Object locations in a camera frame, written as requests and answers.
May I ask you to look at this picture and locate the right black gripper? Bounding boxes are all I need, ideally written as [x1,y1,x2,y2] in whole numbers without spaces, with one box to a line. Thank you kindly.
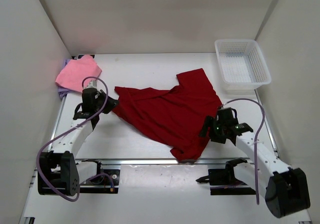
[199,116,226,144]

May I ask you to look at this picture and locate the red t shirt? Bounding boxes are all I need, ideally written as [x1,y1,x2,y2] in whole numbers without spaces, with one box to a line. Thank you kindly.
[113,69,222,161]

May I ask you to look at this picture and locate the pink t shirt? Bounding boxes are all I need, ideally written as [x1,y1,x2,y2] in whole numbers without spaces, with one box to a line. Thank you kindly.
[55,56,102,93]

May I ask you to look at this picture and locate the purple t shirt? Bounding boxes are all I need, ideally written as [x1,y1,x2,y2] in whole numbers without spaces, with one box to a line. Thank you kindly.
[57,59,73,99]

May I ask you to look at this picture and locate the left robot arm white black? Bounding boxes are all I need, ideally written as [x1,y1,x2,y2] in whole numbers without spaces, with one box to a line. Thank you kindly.
[37,87,119,201]

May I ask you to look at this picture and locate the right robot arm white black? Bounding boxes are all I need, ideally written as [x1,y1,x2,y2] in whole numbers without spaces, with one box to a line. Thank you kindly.
[196,108,311,218]

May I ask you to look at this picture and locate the white plastic basket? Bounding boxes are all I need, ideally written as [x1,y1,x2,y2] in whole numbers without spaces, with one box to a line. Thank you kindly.
[214,39,272,94]

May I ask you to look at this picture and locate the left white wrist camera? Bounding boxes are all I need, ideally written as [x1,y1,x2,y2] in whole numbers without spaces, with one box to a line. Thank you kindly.
[86,79,97,89]

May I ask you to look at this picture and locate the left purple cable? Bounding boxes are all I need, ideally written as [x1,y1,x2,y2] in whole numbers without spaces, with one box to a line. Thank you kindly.
[36,76,117,202]

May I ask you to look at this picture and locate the aluminium rail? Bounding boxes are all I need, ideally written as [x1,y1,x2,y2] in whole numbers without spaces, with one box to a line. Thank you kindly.
[75,157,236,165]

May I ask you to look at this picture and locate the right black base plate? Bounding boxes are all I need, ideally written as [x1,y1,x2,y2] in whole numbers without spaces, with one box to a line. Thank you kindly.
[208,169,256,196]

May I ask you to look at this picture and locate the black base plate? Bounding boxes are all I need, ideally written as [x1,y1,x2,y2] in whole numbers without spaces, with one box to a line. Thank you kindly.
[80,168,121,194]
[208,169,256,196]

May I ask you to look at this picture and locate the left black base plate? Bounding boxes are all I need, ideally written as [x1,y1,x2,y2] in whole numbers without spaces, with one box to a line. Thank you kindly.
[80,168,121,194]

